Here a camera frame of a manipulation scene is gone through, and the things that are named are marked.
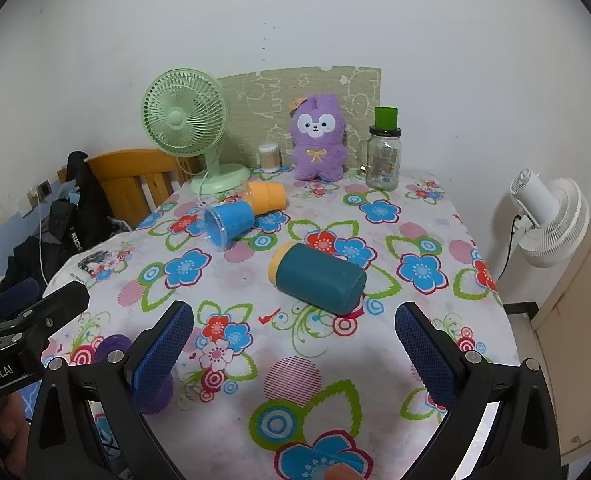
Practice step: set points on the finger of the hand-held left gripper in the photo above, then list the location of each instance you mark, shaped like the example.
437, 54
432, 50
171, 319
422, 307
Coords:
58, 302
18, 291

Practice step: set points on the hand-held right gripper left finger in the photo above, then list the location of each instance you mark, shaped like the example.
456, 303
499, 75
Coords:
163, 355

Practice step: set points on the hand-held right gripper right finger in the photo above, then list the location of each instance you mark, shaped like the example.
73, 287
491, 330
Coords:
425, 355

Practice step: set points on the teal cup with yellow lid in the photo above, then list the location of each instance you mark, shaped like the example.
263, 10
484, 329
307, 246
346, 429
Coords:
320, 280

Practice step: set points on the purple plastic cup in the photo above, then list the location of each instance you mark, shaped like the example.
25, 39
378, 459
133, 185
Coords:
111, 346

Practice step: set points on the blue plastic cup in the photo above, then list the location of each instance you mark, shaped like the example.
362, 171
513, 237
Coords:
230, 222

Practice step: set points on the orange plastic cup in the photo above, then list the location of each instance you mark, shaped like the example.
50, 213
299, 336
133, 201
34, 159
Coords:
268, 197

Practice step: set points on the dark clothes pile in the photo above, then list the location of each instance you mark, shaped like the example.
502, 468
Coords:
30, 260

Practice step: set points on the black bag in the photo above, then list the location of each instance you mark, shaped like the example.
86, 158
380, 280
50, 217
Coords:
83, 200

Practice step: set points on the wooden chair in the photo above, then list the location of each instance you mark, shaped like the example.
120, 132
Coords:
125, 170

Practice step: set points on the white fan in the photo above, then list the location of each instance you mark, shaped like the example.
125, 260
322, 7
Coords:
550, 220

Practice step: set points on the glass jar with green lid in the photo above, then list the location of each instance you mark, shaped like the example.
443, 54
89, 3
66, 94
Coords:
383, 160

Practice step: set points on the green desk fan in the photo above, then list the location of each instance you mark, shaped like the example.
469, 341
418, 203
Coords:
175, 120

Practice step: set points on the cotton swab container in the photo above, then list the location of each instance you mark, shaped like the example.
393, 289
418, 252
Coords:
269, 157

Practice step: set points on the purple plush toy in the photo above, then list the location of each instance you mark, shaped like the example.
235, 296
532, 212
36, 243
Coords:
318, 150

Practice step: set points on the wall socket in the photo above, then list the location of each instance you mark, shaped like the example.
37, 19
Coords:
44, 189

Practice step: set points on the patterned green wall board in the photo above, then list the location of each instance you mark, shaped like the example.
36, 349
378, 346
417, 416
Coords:
255, 95

